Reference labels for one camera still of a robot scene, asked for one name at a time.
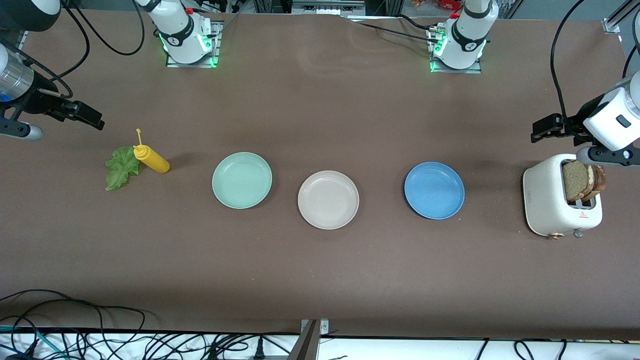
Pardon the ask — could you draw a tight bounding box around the green lettuce leaf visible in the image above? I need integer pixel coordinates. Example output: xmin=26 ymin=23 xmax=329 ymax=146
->
xmin=105 ymin=146 xmax=142 ymax=191

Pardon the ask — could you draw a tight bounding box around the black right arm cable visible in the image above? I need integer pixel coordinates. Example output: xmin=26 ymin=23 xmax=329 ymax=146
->
xmin=0 ymin=0 xmax=146 ymax=98

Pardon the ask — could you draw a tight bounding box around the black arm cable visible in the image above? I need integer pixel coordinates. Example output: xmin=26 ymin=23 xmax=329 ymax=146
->
xmin=550 ymin=0 xmax=640 ymax=143
xmin=0 ymin=0 xmax=146 ymax=98

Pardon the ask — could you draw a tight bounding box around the cream white toaster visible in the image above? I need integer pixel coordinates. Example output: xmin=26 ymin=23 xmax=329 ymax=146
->
xmin=522 ymin=153 xmax=603 ymax=240

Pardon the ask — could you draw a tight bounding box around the black looped floor cable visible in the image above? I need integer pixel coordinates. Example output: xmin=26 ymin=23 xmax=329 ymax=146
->
xmin=0 ymin=289 xmax=146 ymax=346

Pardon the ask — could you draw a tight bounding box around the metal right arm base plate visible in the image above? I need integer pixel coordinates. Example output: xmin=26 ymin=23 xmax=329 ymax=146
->
xmin=166 ymin=20 xmax=222 ymax=69

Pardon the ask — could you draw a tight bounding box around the teal floor cable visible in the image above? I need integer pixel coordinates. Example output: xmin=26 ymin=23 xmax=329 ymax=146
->
xmin=0 ymin=325 xmax=66 ymax=360

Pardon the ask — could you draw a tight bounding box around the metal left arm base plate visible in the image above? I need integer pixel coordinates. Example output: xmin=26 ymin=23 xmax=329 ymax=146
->
xmin=427 ymin=25 xmax=483 ymax=75

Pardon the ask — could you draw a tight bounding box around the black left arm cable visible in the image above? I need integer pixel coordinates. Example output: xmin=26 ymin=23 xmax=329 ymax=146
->
xmin=550 ymin=0 xmax=640 ymax=143

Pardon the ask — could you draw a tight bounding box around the brown bread slice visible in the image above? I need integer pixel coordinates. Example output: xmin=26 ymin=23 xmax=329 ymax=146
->
xmin=585 ymin=164 xmax=607 ymax=198
xmin=562 ymin=160 xmax=591 ymax=203

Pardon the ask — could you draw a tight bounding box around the red snack packet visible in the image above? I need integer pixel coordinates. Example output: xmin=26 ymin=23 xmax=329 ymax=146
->
xmin=412 ymin=0 xmax=463 ymax=12

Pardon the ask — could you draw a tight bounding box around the blue plate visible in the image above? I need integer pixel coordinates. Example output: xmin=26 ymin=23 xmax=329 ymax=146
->
xmin=404 ymin=161 xmax=466 ymax=220

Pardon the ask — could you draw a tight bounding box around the beige plate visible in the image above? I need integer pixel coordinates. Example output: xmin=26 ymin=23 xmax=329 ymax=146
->
xmin=297 ymin=170 xmax=360 ymax=230

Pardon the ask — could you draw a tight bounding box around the brown table cover sheet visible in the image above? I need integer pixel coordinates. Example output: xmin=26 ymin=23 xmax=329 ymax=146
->
xmin=0 ymin=9 xmax=640 ymax=341

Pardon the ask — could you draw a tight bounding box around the grey metal table bracket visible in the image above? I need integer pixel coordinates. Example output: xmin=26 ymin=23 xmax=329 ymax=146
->
xmin=287 ymin=319 xmax=330 ymax=360

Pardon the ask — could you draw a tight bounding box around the mint green plate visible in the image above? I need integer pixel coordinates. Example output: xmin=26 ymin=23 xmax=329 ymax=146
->
xmin=212 ymin=152 xmax=273 ymax=210

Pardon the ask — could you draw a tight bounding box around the black base power cable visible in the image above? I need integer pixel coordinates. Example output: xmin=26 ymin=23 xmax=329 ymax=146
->
xmin=345 ymin=17 xmax=437 ymax=43
xmin=395 ymin=14 xmax=433 ymax=31

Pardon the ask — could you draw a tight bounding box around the grey device box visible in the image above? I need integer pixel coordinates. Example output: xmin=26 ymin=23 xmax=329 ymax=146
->
xmin=291 ymin=0 xmax=366 ymax=16

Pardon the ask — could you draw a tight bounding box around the yellow mustard squeeze bottle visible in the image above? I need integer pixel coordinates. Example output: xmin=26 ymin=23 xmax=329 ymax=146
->
xmin=133 ymin=128 xmax=171 ymax=174

